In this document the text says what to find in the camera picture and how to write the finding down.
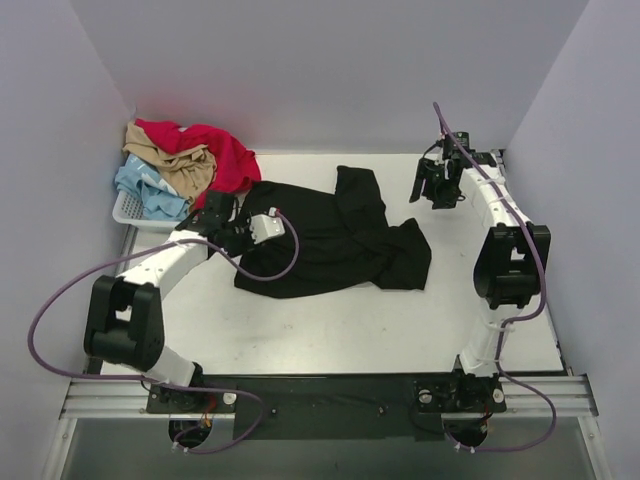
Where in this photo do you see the black t shirt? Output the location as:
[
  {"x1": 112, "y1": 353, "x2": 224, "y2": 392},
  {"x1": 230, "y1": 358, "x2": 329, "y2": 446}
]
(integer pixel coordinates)
[{"x1": 234, "y1": 166, "x2": 432, "y2": 299}]

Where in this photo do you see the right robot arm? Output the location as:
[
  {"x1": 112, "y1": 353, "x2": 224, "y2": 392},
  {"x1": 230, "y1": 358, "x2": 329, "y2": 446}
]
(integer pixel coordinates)
[{"x1": 409, "y1": 131, "x2": 551, "y2": 409}]

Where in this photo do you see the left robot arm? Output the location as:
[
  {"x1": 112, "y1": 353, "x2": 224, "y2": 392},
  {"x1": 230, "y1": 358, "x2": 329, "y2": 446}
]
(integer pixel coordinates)
[{"x1": 84, "y1": 191, "x2": 250, "y2": 412}]

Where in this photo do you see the tan t shirt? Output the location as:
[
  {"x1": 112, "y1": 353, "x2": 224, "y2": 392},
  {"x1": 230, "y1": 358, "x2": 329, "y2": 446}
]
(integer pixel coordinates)
[{"x1": 123, "y1": 121, "x2": 217, "y2": 205}]

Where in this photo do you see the light blue t shirt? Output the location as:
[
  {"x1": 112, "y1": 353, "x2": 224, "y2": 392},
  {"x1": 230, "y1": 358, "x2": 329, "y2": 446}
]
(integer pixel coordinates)
[{"x1": 114, "y1": 154, "x2": 189, "y2": 222}]

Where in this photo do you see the red t shirt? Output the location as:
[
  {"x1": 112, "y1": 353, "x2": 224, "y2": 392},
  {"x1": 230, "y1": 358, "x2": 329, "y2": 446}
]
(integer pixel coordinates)
[{"x1": 133, "y1": 118, "x2": 262, "y2": 210}]

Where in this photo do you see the white plastic basket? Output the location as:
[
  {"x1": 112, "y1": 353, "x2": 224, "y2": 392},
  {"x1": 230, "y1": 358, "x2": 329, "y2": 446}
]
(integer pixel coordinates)
[{"x1": 112, "y1": 191, "x2": 178, "y2": 233}]

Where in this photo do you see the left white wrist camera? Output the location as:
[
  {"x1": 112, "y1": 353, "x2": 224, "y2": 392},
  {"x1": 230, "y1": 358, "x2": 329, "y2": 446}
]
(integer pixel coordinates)
[{"x1": 249, "y1": 207, "x2": 286, "y2": 245}]

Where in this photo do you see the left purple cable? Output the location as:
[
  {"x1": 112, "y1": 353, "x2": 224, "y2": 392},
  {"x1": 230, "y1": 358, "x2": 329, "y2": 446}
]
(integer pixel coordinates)
[{"x1": 27, "y1": 208, "x2": 301, "y2": 455}]

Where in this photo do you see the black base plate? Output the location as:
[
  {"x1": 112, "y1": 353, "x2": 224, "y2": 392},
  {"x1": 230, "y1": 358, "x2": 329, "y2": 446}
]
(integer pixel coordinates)
[{"x1": 146, "y1": 372, "x2": 506, "y2": 440}]

